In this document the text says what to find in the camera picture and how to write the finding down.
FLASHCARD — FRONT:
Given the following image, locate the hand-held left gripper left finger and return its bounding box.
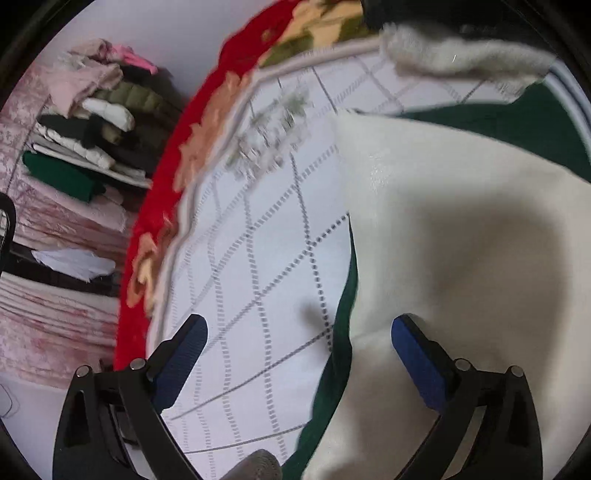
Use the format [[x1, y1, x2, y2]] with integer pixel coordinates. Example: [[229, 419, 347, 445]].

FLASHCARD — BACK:
[[52, 314, 209, 480]]

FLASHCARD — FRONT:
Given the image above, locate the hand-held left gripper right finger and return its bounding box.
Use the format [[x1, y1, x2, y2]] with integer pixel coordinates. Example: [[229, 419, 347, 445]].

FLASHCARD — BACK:
[[390, 314, 544, 480]]

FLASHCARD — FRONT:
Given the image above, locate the green and white jacket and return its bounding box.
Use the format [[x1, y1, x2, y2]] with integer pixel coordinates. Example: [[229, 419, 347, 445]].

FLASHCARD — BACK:
[[281, 59, 591, 480]]

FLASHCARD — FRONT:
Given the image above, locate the pile of folded clothes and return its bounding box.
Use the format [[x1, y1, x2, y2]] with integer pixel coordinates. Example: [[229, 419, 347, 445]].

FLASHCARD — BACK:
[[22, 39, 185, 204]]

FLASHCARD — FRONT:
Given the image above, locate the white quilted bed cover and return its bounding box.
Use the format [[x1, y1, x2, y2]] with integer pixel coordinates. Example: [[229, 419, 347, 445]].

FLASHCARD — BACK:
[[147, 39, 522, 480]]

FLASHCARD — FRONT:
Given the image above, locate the grey knit cloth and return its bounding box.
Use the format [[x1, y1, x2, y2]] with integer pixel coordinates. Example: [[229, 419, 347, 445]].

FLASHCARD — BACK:
[[224, 449, 283, 480]]

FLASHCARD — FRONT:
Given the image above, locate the red floral blanket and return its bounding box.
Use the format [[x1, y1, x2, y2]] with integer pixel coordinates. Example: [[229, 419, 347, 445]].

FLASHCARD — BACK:
[[112, 0, 384, 372]]

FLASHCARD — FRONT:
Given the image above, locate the pink velvet sofa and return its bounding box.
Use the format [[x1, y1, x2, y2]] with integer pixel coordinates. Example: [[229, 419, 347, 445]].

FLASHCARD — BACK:
[[0, 60, 139, 384]]

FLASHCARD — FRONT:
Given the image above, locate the white crumpled cloth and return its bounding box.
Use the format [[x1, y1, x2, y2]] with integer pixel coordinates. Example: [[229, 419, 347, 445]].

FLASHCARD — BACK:
[[31, 248, 116, 282]]

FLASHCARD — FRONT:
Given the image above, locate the white fleece cloth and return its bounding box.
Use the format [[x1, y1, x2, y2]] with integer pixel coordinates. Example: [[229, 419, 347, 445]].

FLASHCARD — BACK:
[[379, 22, 558, 103]]

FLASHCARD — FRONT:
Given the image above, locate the dark cloth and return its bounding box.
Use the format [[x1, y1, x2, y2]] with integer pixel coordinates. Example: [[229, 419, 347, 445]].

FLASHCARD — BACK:
[[360, 0, 561, 56]]

